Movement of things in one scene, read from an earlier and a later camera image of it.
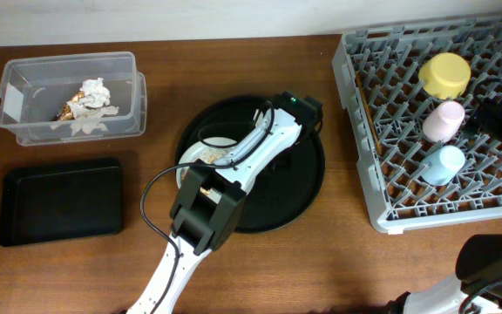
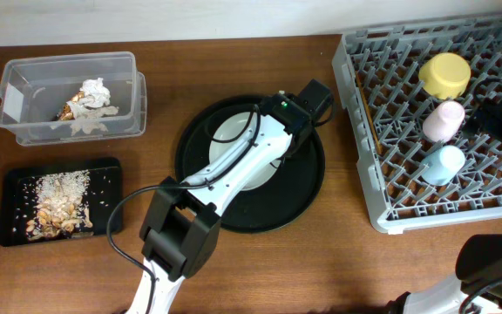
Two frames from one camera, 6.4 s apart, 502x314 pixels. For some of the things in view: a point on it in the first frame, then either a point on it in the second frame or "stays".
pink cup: (444, 122) stays
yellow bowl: (444, 76) stays
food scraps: (209, 156) → (61, 212)
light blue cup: (442, 167) stays
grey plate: (206, 155) → (229, 130)
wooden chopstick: (380, 152) stays
